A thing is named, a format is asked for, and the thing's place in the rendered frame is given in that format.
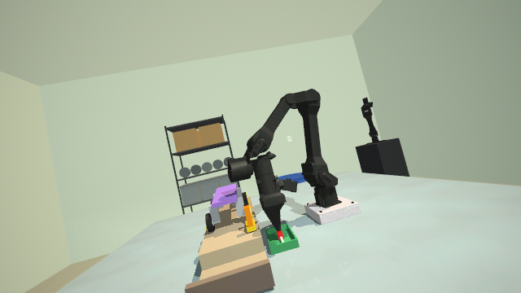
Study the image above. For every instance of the yellow wedge with orange handle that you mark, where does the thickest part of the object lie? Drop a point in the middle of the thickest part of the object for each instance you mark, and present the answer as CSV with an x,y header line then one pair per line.
x,y
250,223

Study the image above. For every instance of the red-headed pin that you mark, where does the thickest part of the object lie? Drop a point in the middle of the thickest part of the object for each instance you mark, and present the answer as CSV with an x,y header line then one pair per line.
x,y
280,236

